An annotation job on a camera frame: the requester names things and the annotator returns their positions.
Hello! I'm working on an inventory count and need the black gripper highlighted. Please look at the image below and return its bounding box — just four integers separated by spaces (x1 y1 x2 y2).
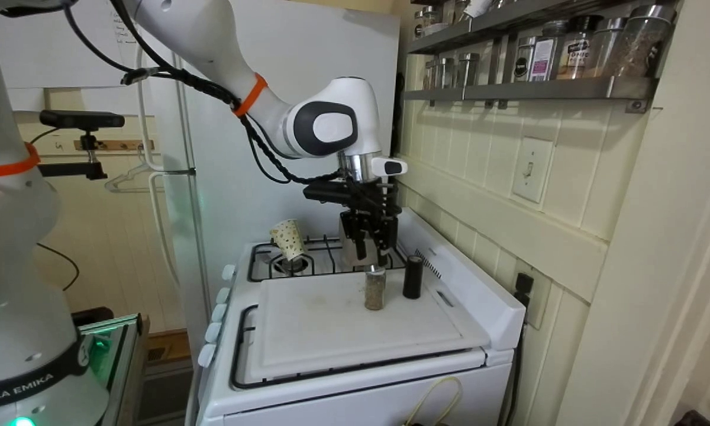
338 182 404 269

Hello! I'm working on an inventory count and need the glass salt cellar silver lid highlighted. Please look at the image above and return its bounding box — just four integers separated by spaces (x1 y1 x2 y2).
363 265 387 312

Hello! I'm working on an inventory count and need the black cylindrical shaker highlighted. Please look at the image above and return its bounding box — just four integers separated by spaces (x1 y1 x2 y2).
402 250 427 301

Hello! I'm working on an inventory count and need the black stove burner grate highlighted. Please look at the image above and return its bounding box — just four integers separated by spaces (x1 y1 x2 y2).
247 234 410 283

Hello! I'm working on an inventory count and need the white plastic cutting board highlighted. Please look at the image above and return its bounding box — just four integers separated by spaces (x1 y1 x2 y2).
256 266 492 386

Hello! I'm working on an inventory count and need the white gas stove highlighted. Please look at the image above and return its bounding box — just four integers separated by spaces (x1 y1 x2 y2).
184 207 528 426

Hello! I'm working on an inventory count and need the white cutting board mat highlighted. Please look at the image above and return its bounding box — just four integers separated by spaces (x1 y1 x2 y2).
229 302 482 391

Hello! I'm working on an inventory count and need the white refrigerator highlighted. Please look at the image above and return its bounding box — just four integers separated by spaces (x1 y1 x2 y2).
137 0 402 316

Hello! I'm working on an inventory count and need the spice jar with pale label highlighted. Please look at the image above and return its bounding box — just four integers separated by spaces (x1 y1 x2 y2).
518 30 560 84

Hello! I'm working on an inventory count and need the metal robot control box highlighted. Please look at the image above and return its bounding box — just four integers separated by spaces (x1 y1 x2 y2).
69 309 152 426

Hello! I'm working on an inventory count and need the glass spice jar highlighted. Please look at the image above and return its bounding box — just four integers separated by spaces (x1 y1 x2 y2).
559 12 611 79
605 2 679 78

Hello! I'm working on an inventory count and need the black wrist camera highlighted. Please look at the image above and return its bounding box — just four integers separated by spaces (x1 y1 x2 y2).
301 176 351 207

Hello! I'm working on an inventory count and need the wall outlet with black plug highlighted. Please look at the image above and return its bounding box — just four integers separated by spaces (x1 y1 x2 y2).
514 269 554 328

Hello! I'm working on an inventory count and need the cream wall light switch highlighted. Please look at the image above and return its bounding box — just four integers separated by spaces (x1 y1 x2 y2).
508 136 557 207

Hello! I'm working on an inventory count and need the steel wall spice rack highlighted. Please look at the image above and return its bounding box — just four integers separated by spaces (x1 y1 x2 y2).
401 0 681 115

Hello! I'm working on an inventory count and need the black stereo camera on stand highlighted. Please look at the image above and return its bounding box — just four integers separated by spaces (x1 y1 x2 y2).
10 109 128 182

